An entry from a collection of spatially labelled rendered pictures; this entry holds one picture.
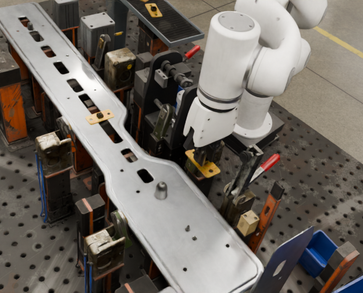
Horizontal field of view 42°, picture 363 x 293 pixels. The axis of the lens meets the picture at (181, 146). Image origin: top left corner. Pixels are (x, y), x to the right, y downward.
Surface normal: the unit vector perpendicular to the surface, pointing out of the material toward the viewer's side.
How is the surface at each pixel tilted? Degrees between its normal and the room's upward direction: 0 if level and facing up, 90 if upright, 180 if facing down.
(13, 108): 90
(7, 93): 90
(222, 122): 91
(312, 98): 0
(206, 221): 0
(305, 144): 0
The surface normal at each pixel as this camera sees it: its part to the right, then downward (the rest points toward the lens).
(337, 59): 0.14, -0.69
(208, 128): 0.46, 0.68
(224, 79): -0.19, 0.71
